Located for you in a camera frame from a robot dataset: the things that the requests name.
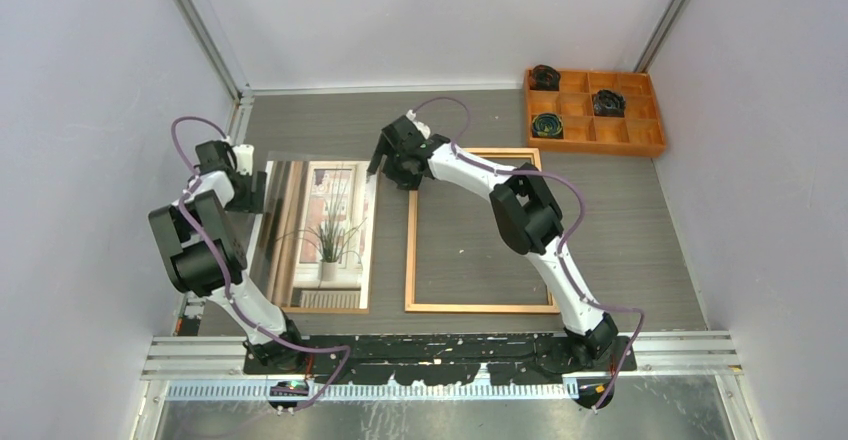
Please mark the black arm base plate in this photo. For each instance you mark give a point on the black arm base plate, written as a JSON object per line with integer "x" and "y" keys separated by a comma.
{"x": 435, "y": 359}

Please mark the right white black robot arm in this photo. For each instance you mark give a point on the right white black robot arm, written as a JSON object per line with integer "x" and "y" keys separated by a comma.
{"x": 526, "y": 213}

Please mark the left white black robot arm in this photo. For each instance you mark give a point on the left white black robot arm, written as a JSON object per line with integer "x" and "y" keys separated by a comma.
{"x": 202, "y": 254}

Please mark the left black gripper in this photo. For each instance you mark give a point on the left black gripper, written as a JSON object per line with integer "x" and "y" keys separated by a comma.
{"x": 253, "y": 203}

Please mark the aluminium rail front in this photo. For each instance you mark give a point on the aluminium rail front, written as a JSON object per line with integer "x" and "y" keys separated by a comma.
{"x": 665, "y": 353}

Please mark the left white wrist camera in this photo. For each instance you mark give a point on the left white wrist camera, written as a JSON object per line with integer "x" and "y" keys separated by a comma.
{"x": 240, "y": 156}

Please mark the orange wooden picture frame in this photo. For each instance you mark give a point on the orange wooden picture frame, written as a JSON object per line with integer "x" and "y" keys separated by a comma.
{"x": 411, "y": 305}

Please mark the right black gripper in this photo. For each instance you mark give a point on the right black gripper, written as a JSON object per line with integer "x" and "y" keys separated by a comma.
{"x": 404, "y": 182}

